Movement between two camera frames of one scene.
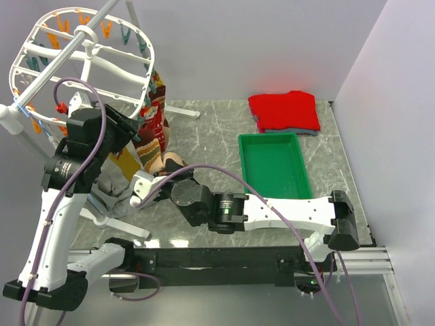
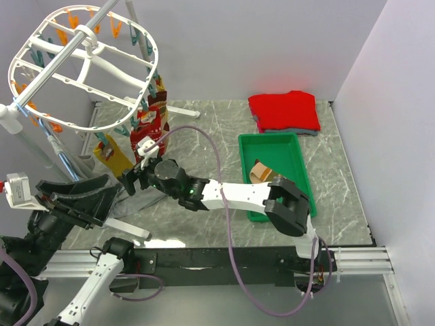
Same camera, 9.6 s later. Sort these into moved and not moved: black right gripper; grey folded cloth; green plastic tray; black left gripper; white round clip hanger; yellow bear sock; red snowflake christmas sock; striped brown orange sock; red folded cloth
Moved: red snowflake christmas sock; black left gripper; yellow bear sock; striped brown orange sock; black right gripper
Not moved: green plastic tray; red folded cloth; white round clip hanger; grey folded cloth
